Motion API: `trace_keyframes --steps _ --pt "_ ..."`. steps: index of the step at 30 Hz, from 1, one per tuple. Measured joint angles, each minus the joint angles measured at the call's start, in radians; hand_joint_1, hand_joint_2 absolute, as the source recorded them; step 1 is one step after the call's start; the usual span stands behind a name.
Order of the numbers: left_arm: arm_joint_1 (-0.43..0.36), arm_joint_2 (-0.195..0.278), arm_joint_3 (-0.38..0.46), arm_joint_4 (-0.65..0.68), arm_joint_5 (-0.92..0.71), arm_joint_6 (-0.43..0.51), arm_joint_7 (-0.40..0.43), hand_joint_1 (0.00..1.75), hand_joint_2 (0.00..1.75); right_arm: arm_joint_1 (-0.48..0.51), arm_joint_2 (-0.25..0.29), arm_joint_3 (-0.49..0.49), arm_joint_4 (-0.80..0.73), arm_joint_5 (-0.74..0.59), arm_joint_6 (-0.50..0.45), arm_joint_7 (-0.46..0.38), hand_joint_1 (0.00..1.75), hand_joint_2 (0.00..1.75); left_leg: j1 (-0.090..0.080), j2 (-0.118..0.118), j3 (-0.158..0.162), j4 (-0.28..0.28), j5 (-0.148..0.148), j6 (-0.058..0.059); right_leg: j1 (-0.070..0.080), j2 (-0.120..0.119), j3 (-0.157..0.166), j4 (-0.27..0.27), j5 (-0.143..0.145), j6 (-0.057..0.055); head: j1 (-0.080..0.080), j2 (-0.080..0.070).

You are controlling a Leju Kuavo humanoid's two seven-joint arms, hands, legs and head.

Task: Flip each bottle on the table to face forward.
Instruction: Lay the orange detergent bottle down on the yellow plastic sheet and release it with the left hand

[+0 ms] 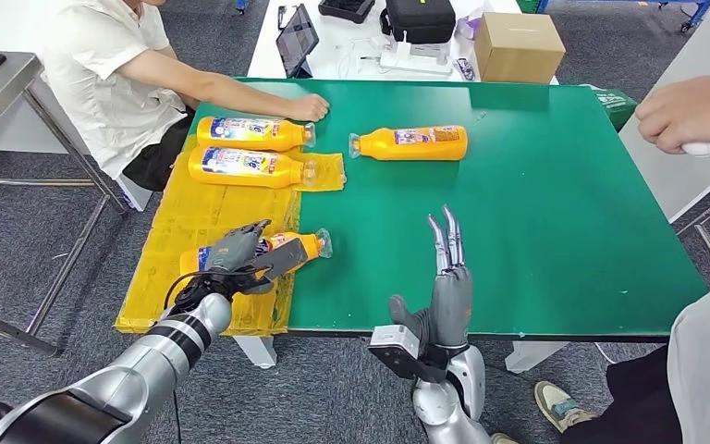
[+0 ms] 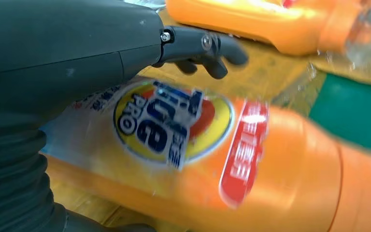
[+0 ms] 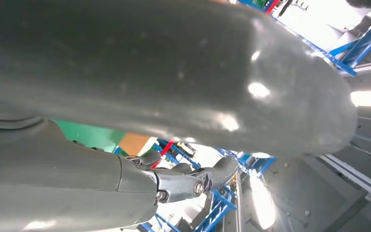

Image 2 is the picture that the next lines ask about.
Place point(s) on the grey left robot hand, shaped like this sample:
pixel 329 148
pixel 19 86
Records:
pixel 60 48

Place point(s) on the orange detergent bottle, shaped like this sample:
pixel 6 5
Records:
pixel 268 166
pixel 252 22

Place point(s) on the large yellow wrapped flat sheet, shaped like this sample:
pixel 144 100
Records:
pixel 262 73

